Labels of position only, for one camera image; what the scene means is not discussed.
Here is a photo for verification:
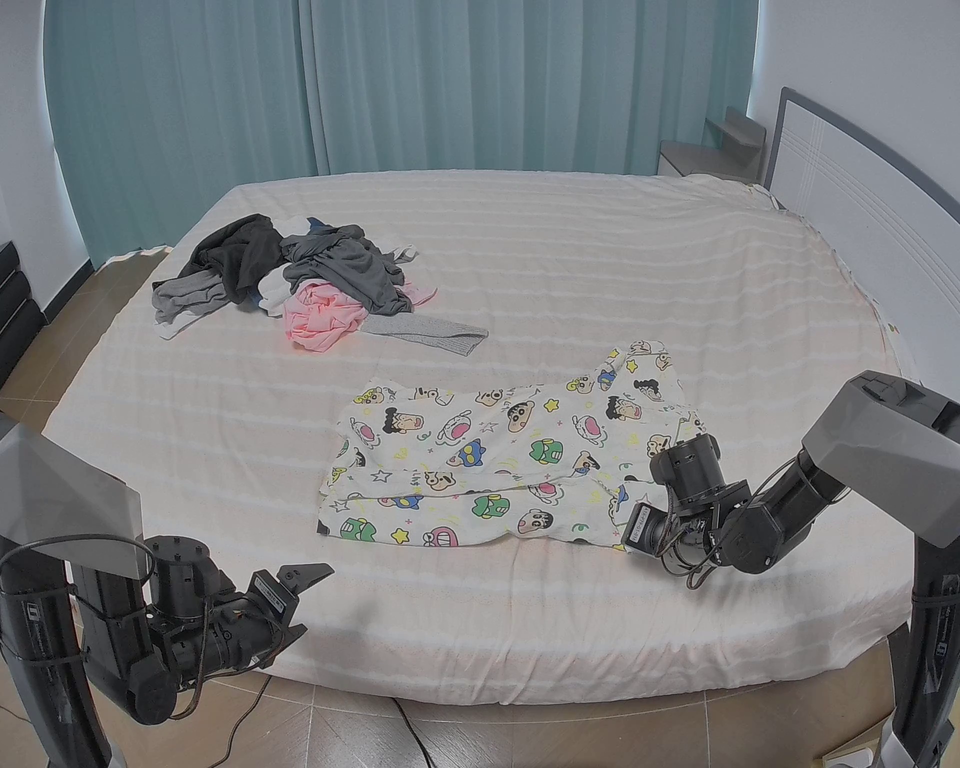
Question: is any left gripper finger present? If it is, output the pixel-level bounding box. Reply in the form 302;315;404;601
262;622;310;667
274;562;336;603

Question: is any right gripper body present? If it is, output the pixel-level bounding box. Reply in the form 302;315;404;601
621;501;682;562

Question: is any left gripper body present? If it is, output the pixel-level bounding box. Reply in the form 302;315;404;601
210;570;295;670

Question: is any white printed pyjama top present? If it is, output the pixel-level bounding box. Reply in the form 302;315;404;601
315;339;710;556

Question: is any bed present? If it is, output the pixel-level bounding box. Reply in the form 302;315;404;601
11;86;960;706

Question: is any pile of clothes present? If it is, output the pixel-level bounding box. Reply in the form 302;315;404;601
152;213;490;357

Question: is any grey bedside table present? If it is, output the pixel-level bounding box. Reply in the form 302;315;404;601
657;105;768;185

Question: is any black cabinet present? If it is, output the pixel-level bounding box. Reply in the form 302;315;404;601
0;240;42;391

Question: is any blue-green curtain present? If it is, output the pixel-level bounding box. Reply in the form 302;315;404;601
45;0;325;271
300;0;759;179

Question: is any black cable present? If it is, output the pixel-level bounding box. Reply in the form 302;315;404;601
390;696;447;768
216;671;273;760

